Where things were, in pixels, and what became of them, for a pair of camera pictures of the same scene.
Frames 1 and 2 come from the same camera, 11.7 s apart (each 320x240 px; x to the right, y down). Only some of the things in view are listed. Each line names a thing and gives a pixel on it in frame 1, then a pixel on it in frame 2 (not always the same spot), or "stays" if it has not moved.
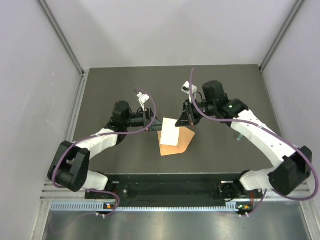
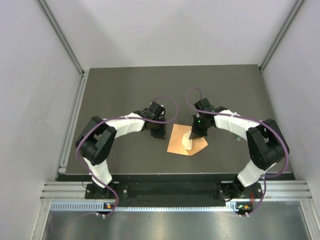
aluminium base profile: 49,193 stays
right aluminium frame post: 280,35 stays
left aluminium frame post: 62,36 stays
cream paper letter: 170,133 -> 187,143
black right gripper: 188,118 -> 196,133
